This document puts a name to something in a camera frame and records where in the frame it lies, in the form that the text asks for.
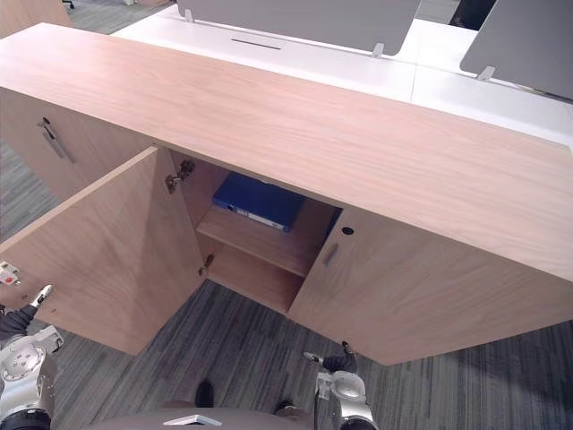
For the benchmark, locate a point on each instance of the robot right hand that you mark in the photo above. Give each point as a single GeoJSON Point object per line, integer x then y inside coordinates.
{"type": "Point", "coordinates": [340, 362]}

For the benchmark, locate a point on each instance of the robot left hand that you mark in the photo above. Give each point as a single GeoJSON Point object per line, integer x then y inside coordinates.
{"type": "Point", "coordinates": [15, 319]}

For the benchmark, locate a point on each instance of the wide closed wooden cabinet door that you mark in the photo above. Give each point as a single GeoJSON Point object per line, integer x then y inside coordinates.
{"type": "Point", "coordinates": [425, 291]}

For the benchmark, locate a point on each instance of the open wooden cabinet door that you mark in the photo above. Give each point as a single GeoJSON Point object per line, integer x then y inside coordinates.
{"type": "Point", "coordinates": [112, 251]}

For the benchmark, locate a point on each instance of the round black door lock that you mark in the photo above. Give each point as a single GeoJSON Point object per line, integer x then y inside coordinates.
{"type": "Point", "coordinates": [348, 231]}

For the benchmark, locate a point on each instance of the wooden cabinet shelf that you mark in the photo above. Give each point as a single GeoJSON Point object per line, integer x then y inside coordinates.
{"type": "Point", "coordinates": [250, 237]}

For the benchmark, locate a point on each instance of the small metal door hinge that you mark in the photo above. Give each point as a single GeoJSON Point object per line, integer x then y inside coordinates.
{"type": "Point", "coordinates": [206, 265]}

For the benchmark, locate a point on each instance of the blue folder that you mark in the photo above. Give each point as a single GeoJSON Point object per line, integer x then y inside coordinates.
{"type": "Point", "coordinates": [264, 201]}

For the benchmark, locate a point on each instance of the narrow closed wooden cabinet door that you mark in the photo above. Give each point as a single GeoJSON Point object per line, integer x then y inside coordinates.
{"type": "Point", "coordinates": [98, 148]}

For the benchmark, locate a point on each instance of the large metal door hinge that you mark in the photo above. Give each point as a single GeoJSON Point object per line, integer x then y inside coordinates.
{"type": "Point", "coordinates": [178, 175]}

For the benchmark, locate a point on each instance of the long wooden office cabinet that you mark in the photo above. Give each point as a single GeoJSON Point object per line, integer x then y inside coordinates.
{"type": "Point", "coordinates": [268, 112]}

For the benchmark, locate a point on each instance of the wooden side cabinet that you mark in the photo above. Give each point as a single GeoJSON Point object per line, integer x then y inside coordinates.
{"type": "Point", "coordinates": [27, 13]}

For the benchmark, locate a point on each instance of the white box with red button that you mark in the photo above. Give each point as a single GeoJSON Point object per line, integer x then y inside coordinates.
{"type": "Point", "coordinates": [9, 274]}

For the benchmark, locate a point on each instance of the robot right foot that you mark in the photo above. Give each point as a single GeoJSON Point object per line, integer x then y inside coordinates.
{"type": "Point", "coordinates": [285, 407]}

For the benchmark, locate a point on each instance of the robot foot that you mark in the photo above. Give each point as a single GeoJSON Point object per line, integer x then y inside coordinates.
{"type": "Point", "coordinates": [285, 407]}
{"type": "Point", "coordinates": [204, 393]}

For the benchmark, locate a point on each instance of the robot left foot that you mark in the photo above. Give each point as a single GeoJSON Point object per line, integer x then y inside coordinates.
{"type": "Point", "coordinates": [204, 393]}

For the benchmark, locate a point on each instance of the robot body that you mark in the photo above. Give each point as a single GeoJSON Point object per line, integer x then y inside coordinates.
{"type": "Point", "coordinates": [188, 418]}

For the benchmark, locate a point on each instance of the plain white desk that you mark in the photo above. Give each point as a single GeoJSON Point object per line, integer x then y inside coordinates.
{"type": "Point", "coordinates": [470, 98]}

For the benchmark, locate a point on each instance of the wide grey desk partition screen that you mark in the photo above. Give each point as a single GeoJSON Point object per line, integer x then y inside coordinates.
{"type": "Point", "coordinates": [313, 20]}

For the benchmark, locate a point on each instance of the tall grey desk partition screen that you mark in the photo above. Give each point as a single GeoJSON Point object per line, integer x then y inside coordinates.
{"type": "Point", "coordinates": [528, 45]}

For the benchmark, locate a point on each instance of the grey screen bracket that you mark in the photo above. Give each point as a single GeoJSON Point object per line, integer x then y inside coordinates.
{"type": "Point", "coordinates": [486, 73]}
{"type": "Point", "coordinates": [378, 50]}
{"type": "Point", "coordinates": [190, 17]}

